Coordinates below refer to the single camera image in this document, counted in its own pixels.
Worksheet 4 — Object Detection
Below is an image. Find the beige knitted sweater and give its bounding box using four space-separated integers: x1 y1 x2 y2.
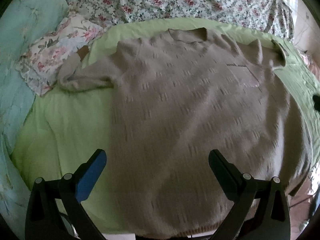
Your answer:
57 28 312 238

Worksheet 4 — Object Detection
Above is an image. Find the light green bed sheet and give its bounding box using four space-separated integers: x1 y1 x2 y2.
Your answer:
11 17 320 235

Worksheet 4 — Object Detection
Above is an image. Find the large-flower patterned pillow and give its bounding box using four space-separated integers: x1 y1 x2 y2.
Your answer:
15 11 105 96

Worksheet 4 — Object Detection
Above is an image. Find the teal floral blanket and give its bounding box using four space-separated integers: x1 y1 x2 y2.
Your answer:
1 0 68 239

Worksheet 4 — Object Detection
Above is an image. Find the small-flower patterned quilt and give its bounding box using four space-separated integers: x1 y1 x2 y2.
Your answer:
66 0 294 41

